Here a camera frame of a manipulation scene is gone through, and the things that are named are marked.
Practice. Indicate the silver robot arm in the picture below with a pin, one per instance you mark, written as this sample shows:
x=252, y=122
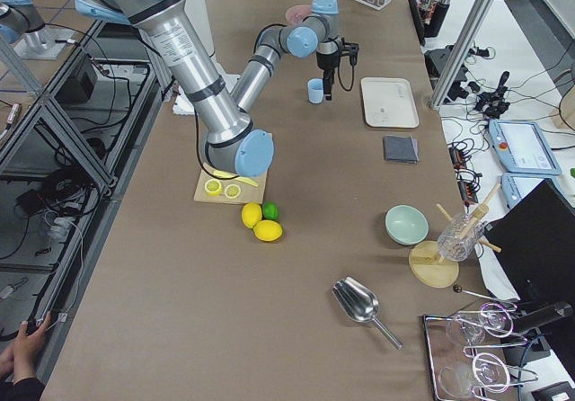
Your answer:
x=231, y=142

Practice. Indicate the yellow plastic knife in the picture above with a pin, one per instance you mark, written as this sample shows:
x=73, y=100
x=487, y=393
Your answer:
x=229, y=176

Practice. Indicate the yellow lemon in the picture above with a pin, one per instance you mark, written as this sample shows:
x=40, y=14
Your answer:
x=268, y=230
x=251, y=214

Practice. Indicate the wine glass upper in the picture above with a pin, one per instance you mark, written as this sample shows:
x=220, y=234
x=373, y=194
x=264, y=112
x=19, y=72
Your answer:
x=471, y=327

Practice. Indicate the lemon half upper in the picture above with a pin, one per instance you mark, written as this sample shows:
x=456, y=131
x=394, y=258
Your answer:
x=213, y=187

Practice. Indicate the wine glass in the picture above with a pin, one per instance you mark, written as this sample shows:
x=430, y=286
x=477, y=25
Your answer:
x=471, y=327
x=486, y=374

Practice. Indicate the cream rabbit tray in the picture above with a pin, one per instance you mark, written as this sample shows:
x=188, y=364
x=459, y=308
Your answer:
x=388, y=103

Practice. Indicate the blue teach pendant upper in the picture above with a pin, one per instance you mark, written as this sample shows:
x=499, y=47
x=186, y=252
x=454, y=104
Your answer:
x=522, y=148

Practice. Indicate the wooden cutting board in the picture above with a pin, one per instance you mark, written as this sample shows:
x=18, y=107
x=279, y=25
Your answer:
x=249, y=193

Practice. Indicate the blue teach pendant lower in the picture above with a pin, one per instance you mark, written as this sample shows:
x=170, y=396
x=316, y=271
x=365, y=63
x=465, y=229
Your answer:
x=516, y=186

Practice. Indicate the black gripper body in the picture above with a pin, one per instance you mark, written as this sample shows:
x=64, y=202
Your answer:
x=326, y=61

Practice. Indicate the wine glass lower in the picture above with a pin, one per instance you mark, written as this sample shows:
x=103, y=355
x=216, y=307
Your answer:
x=486, y=374

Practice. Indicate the clear textured glass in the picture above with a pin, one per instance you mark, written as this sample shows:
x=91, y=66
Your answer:
x=459, y=238

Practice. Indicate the aluminium frame post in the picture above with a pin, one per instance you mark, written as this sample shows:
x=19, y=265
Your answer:
x=465, y=38

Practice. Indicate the light blue cup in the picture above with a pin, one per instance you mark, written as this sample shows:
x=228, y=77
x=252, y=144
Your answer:
x=315, y=90

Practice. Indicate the black framed mirror tray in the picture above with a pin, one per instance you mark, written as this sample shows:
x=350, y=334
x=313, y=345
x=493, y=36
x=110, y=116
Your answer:
x=441, y=353

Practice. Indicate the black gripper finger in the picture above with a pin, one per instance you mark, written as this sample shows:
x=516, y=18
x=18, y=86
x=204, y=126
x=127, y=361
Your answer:
x=328, y=81

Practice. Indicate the pink bowl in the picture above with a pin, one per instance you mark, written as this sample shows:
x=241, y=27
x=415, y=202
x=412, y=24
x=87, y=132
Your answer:
x=296, y=14

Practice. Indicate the black monitor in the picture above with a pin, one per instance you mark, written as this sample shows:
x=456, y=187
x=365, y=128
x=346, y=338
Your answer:
x=536, y=238

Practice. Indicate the yellow lemon left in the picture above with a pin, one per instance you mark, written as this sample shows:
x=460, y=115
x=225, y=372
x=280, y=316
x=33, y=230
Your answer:
x=268, y=230

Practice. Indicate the person hand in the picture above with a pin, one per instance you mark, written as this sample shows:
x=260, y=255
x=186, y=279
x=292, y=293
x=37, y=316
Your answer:
x=18, y=359

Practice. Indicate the blue teach pendant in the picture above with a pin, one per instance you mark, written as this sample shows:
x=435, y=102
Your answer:
x=516, y=186
x=522, y=148

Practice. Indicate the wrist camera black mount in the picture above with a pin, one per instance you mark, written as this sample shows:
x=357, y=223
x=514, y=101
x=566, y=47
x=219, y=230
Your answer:
x=349, y=50

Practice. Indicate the grey folded cloth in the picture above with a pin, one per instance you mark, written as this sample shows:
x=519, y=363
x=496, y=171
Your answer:
x=401, y=149

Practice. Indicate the mint green bowl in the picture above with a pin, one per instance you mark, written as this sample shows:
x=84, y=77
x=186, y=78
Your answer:
x=406, y=225

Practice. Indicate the wooden cup stand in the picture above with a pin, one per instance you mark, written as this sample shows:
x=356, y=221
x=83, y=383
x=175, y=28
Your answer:
x=436, y=271

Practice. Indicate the green lime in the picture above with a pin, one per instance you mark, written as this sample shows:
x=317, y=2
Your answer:
x=270, y=211

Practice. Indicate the steel ice scoop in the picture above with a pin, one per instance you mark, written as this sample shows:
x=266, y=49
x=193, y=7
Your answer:
x=361, y=305

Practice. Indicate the lemon slice lower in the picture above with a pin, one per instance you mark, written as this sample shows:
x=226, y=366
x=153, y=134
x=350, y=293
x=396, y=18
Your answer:
x=232, y=191

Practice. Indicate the yellow lemon upper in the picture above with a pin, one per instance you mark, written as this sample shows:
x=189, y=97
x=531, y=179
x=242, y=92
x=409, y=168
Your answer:
x=251, y=214

